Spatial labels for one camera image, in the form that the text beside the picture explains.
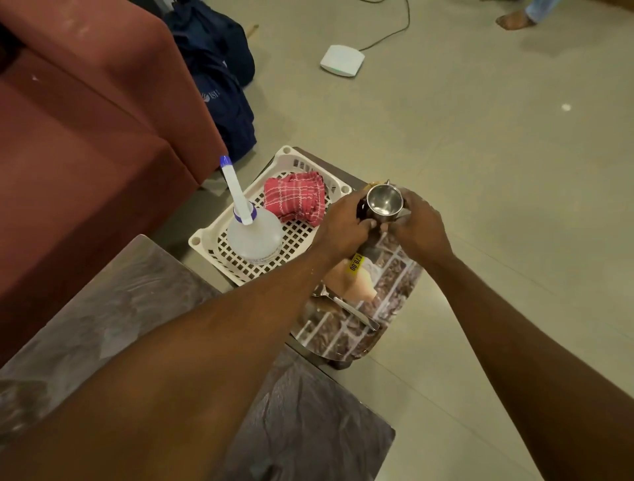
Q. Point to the person's left hand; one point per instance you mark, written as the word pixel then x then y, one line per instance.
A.
pixel 342 230

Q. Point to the person's right hand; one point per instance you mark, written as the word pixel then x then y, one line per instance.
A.
pixel 423 233

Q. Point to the steel cup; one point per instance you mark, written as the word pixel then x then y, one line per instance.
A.
pixel 385 200

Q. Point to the red checked cloth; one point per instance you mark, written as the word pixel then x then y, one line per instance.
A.
pixel 296 197

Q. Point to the brick pattern glossy tray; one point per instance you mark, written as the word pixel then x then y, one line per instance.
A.
pixel 391 287

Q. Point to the steel spoon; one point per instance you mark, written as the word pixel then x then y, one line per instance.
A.
pixel 354 309

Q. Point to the clear spray bottle blue nozzle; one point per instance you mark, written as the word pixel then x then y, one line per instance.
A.
pixel 255 238

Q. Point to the white plastic perforated basket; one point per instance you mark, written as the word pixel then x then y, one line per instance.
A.
pixel 297 238

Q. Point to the dark wooden side table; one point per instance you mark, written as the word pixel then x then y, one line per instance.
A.
pixel 342 364

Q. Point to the white flat device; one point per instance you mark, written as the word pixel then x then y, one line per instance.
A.
pixel 342 60

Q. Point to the navy blue bag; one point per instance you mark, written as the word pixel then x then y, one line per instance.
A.
pixel 223 99

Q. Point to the red fabric sofa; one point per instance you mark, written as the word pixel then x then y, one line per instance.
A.
pixel 89 173

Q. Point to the brown marbled wooden table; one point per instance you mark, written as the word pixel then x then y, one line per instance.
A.
pixel 74 322

